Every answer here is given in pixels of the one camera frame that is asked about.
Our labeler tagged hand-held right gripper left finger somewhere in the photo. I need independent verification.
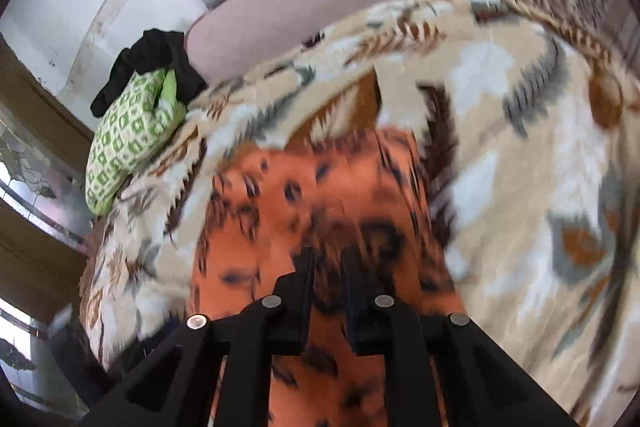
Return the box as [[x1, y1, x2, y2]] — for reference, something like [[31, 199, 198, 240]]
[[87, 247, 316, 427]]

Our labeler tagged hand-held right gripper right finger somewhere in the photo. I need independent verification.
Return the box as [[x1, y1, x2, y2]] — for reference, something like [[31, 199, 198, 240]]
[[341, 247, 576, 427]]

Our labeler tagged orange black patterned garment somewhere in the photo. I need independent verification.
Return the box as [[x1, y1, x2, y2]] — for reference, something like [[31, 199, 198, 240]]
[[187, 127, 468, 427]]

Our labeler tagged beige leaf print plush blanket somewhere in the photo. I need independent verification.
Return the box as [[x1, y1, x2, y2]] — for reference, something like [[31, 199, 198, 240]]
[[77, 0, 640, 427]]

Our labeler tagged green white patterned bag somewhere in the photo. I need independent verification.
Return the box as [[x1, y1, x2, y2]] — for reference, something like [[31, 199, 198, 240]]
[[85, 68, 188, 217]]

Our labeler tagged black cloth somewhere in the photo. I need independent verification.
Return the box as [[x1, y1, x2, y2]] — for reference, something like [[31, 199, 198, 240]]
[[90, 28, 208, 118]]

